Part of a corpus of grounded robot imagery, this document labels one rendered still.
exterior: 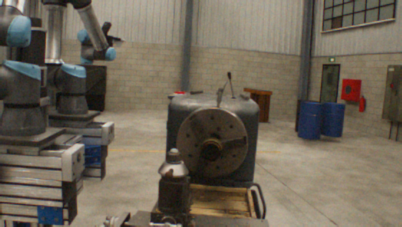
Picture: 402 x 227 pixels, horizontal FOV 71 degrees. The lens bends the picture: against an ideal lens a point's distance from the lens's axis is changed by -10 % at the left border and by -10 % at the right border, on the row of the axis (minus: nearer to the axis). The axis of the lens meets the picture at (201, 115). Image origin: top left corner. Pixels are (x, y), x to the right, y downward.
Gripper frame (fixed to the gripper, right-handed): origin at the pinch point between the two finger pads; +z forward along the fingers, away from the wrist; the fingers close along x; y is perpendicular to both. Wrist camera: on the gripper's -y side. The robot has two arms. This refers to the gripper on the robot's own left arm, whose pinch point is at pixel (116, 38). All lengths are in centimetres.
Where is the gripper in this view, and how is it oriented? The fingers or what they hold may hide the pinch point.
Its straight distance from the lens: 208.9
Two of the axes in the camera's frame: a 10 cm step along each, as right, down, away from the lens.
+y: -1.9, 9.7, 1.7
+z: 3.0, -1.1, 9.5
